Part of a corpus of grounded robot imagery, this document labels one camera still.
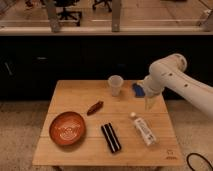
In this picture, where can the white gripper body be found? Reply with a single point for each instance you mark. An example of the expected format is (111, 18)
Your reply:
(151, 87)

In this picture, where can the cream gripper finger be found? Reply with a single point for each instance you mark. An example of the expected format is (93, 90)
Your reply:
(149, 102)

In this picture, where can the translucent white cup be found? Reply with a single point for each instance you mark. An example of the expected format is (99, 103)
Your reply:
(115, 83)

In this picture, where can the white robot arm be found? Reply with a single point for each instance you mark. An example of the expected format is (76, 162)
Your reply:
(168, 72)

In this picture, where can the orange ceramic bowl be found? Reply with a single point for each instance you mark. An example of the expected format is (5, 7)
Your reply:
(67, 128)

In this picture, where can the blue sponge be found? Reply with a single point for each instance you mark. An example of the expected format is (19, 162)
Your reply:
(139, 93)

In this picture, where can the clear plastic bottle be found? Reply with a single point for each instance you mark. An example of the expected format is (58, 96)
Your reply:
(146, 133)

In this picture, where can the brown oblong object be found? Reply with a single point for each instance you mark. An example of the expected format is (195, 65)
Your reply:
(94, 108)

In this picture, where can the black striped case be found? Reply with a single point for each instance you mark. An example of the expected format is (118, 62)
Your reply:
(111, 138)

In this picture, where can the wooden table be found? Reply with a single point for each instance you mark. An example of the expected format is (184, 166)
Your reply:
(93, 150)

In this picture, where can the grey metal post right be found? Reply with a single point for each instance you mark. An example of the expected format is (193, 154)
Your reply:
(206, 20)

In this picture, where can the grey metal post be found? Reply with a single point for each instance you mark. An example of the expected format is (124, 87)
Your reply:
(206, 20)
(116, 11)
(52, 16)

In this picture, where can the grey metal post middle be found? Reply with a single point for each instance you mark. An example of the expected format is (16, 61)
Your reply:
(116, 11)

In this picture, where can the grey metal post left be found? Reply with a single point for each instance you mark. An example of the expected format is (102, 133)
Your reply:
(52, 16)

